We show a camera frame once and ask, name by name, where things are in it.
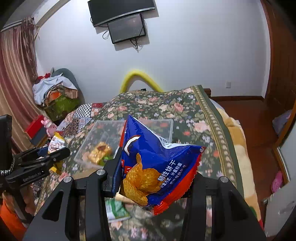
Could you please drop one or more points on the pink plush toy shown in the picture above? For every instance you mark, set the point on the pink plush toy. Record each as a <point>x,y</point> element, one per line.
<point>49,126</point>

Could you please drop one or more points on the blue red biscuit bag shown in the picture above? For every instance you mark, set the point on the blue red biscuit bag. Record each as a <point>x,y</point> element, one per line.
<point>151,171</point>

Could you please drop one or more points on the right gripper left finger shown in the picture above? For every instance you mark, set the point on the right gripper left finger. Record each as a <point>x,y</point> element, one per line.
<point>78,204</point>

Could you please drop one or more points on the wall-mounted black monitor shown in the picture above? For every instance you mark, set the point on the wall-mounted black monitor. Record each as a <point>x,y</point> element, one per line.
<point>126,28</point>

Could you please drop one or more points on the red box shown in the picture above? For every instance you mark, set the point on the red box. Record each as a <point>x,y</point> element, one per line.
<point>34,126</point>

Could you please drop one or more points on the green white snack packet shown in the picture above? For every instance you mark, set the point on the green white snack packet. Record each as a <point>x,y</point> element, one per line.
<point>115,210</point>

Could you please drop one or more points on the clear plastic storage bin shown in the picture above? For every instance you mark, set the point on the clear plastic storage bin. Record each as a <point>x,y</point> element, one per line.
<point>110,132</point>

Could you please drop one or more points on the patchwork quilt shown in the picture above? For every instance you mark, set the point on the patchwork quilt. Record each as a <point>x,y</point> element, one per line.
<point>75,121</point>

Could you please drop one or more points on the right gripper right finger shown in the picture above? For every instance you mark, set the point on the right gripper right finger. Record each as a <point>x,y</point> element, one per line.
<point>232,218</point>

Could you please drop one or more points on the pile of clothes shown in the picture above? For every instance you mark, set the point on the pile of clothes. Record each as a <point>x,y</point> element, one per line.
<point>58,94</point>

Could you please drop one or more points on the large black television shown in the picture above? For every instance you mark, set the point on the large black television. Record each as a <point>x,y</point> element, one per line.
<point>103,11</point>

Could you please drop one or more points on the wooden door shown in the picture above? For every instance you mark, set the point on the wooden door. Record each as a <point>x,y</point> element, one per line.
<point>280,92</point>

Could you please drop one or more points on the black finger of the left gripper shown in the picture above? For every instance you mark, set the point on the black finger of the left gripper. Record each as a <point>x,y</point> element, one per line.
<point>38,159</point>

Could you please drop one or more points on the striped pink curtain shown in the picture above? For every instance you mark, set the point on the striped pink curtain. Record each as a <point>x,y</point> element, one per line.
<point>18,75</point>

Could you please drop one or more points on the yellow snack packet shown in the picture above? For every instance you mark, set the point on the yellow snack packet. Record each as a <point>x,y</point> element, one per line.
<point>57,142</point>

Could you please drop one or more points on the yellow curved foam tube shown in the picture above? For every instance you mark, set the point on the yellow curved foam tube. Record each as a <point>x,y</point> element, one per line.
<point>138,76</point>

